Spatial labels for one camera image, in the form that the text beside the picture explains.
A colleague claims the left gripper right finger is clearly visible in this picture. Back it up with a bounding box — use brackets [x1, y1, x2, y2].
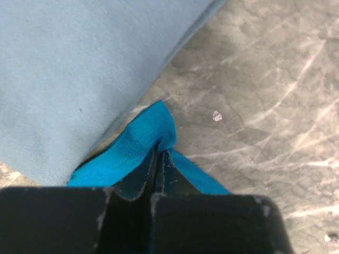
[150, 151, 293, 253]

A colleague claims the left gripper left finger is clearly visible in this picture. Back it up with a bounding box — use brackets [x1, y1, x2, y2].
[1, 149, 157, 253]

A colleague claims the bright blue t shirt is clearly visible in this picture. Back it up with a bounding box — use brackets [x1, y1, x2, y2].
[68, 101, 229, 195]

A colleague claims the folded grey-blue t shirt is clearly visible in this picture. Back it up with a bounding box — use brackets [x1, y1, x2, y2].
[1, 1, 223, 186]

